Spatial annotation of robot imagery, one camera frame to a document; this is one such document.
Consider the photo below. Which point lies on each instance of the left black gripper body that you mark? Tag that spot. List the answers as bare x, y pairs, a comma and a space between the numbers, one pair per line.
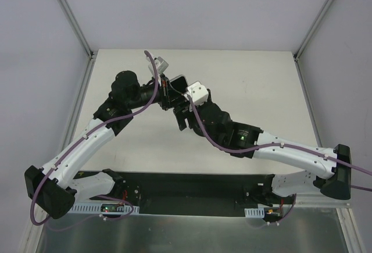
166, 93

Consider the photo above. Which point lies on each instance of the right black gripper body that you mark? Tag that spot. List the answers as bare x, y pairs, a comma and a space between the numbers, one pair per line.
188, 113

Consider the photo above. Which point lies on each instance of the black smartphone clear case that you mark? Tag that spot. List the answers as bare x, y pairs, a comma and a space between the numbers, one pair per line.
179, 84

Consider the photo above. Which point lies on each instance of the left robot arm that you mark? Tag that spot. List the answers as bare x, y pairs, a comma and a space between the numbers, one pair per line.
54, 188

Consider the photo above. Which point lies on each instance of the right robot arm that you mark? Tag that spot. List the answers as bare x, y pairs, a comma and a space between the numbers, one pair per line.
323, 170

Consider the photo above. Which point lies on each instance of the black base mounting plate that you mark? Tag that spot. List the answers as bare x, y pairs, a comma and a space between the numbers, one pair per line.
223, 195

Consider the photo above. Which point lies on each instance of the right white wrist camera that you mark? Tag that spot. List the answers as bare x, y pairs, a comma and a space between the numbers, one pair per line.
196, 93

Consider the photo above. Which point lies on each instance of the right white cable duct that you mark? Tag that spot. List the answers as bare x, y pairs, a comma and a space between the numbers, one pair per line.
254, 212

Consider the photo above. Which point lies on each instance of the white cable duct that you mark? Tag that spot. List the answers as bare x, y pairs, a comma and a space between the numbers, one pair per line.
101, 208
254, 212

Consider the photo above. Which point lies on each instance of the left white cable duct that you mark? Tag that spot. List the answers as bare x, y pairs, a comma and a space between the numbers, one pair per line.
101, 208

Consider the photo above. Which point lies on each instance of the aluminium front rail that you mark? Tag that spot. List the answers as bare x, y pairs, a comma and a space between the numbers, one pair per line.
319, 201

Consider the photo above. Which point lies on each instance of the left aluminium frame post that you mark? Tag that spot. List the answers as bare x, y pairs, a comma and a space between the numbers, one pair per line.
71, 19

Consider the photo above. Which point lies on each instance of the aluminium frame post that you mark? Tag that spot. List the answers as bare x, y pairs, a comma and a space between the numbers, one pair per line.
315, 25
71, 19

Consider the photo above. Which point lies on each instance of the right aluminium frame post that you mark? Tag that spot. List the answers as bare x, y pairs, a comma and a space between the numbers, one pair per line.
315, 25

